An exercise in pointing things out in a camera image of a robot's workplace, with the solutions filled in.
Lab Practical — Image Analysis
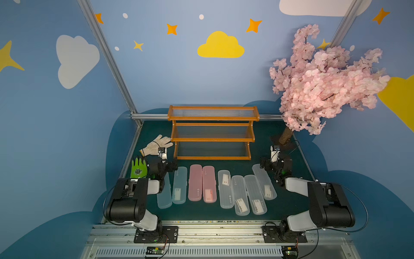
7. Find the clear pencil case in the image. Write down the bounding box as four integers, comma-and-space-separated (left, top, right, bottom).
218, 170, 234, 209
244, 175, 267, 215
252, 164, 277, 200
231, 175, 250, 216

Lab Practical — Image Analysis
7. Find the pink pencil case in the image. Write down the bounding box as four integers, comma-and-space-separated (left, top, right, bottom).
188, 164, 203, 202
203, 166, 217, 203

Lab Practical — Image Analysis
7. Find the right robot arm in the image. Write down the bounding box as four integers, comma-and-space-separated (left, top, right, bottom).
259, 154, 355, 234

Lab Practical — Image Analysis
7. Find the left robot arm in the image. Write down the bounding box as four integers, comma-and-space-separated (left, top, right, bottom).
103, 158, 178, 232

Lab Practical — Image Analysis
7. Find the right blue pencil case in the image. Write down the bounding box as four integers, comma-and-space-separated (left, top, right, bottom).
172, 167, 188, 205

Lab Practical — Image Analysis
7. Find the blue pencil case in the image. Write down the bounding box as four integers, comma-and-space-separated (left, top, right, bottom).
172, 167, 188, 205
157, 173, 172, 209

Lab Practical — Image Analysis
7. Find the left blue pencil case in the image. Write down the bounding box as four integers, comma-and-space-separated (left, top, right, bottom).
157, 173, 172, 209

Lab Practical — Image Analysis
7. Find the orange three-tier shelf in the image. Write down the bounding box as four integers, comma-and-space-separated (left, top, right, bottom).
168, 106, 259, 160

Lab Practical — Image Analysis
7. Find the green black work glove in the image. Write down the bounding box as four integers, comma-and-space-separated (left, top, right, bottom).
130, 157, 148, 179

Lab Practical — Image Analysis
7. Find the white cotton work glove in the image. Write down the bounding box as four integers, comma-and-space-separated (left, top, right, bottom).
140, 134, 174, 156

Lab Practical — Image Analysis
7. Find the left circuit board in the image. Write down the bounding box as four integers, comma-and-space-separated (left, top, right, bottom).
145, 247, 165, 256

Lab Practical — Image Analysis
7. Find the circuit board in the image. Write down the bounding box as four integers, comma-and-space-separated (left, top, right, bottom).
281, 246, 299, 259
145, 247, 165, 256

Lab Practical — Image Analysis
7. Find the right circuit board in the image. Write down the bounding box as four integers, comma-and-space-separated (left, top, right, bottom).
281, 246, 299, 259

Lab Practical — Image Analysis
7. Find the pink cherry blossom tree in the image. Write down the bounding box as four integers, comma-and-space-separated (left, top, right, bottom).
269, 24, 390, 145

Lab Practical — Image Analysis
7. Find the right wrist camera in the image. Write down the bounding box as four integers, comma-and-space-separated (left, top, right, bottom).
271, 145, 280, 163

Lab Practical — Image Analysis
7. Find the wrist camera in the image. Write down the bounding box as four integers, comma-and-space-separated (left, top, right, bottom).
158, 147, 167, 160
271, 145, 280, 163

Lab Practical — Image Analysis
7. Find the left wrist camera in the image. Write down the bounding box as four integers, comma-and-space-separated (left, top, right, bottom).
158, 147, 167, 160

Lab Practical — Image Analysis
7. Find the aluminium back rail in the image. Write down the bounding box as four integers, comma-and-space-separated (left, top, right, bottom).
130, 113, 282, 122

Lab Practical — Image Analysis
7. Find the aluminium rail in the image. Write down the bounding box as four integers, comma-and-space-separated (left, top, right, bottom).
81, 220, 360, 259
130, 113, 282, 122

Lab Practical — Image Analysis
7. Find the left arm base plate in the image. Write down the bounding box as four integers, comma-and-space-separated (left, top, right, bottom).
133, 226, 179, 243

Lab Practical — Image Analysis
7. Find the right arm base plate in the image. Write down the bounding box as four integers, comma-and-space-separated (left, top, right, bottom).
262, 224, 307, 243

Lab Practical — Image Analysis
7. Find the aluminium front rail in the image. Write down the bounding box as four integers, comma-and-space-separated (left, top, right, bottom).
81, 220, 360, 259

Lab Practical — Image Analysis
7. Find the aluminium frame post right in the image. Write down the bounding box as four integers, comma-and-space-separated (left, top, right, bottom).
329, 0, 363, 47

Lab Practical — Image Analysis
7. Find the aluminium frame post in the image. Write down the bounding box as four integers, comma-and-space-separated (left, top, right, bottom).
78, 0, 138, 118
329, 0, 363, 47

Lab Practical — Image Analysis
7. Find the aluminium frame post left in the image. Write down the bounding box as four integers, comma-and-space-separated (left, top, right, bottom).
78, 0, 138, 118

